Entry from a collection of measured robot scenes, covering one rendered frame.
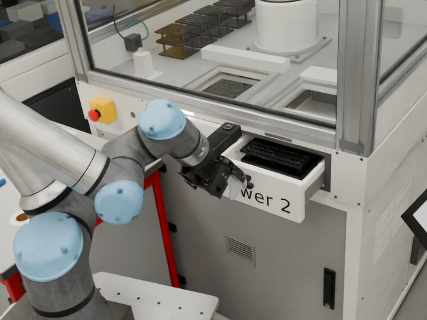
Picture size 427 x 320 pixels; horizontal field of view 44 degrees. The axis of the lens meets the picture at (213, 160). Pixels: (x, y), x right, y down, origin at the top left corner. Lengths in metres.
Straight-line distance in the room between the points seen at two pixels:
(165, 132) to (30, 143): 0.23
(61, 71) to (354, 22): 1.38
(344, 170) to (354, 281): 0.35
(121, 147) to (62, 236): 0.18
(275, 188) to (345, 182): 0.18
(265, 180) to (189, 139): 0.31
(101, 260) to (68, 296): 0.66
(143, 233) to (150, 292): 0.54
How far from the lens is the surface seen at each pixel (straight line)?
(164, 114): 0.93
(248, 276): 1.77
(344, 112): 1.22
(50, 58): 2.18
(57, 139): 0.85
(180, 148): 0.98
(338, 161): 1.29
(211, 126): 1.44
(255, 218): 1.57
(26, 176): 1.02
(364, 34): 1.13
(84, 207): 1.06
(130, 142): 0.97
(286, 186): 1.20
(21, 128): 0.84
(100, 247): 1.60
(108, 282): 1.26
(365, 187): 1.29
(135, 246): 1.72
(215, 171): 1.09
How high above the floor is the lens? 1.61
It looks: 32 degrees down
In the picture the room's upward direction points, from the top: 7 degrees counter-clockwise
